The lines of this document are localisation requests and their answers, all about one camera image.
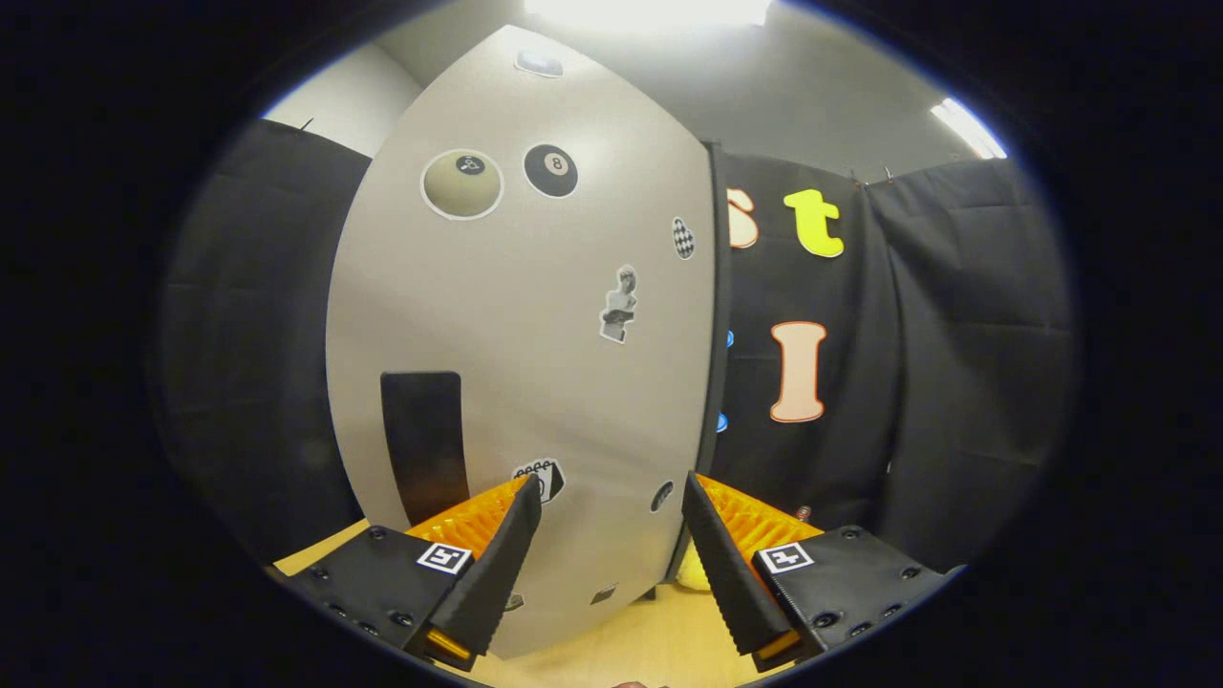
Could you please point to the beige shoe cabinet door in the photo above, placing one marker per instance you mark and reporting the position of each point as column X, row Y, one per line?
column 573, row 382

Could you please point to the small yellow object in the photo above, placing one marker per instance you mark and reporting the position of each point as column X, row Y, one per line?
column 690, row 569

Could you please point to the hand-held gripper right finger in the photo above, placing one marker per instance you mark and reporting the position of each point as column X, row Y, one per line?
column 728, row 573

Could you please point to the wide ceiling light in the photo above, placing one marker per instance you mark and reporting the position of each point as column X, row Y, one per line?
column 650, row 10

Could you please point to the narrow ceiling light strip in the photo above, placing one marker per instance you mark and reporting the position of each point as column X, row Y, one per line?
column 967, row 129

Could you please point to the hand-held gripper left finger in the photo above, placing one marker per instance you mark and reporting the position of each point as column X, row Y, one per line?
column 497, row 564

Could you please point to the black backdrop cloth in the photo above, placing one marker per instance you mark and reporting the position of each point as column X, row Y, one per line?
column 955, row 334

